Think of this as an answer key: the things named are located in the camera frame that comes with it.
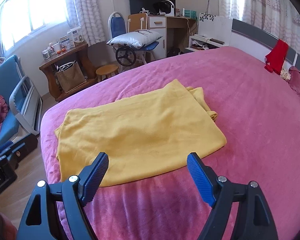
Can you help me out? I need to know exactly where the red garment on headboard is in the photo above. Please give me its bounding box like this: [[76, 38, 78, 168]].
[[264, 40, 289, 75]]

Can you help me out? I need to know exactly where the white bedside table left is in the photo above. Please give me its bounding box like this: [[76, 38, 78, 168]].
[[185, 34, 228, 52]]

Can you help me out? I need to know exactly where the grey white bed headboard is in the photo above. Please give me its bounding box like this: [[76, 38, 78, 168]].
[[231, 19, 300, 70]]

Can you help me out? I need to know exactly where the wooden side table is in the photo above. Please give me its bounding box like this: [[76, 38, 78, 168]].
[[39, 42, 97, 102]]

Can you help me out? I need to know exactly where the pink fleece bed blanket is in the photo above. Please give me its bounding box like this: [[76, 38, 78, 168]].
[[41, 47, 300, 239]]

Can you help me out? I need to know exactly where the black steering wheel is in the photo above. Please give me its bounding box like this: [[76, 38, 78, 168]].
[[115, 46, 136, 67]]

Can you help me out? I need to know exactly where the black monitor screen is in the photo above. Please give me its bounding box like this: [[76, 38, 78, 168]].
[[128, 0, 177, 16]]

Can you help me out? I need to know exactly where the small beige plush toy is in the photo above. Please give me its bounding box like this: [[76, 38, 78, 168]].
[[280, 68, 291, 82]]

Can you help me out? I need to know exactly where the window curtain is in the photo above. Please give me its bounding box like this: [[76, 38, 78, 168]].
[[65, 0, 106, 46], [218, 0, 300, 54]]

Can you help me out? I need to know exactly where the round wooden stool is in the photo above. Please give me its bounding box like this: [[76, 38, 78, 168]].
[[96, 64, 119, 82]]

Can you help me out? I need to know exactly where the brown tote bag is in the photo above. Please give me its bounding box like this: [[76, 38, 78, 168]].
[[55, 61, 86, 93]]

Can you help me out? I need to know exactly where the mustard yellow sweater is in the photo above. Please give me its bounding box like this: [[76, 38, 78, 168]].
[[55, 80, 226, 187]]

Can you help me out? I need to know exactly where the white grey cushion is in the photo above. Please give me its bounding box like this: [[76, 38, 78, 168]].
[[107, 29, 163, 49]]

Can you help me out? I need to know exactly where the wooden desk with drawers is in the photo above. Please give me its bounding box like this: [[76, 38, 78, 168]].
[[127, 12, 198, 61]]

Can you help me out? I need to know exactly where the blue folding lounge chair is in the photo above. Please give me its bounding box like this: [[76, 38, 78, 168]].
[[0, 55, 43, 146]]

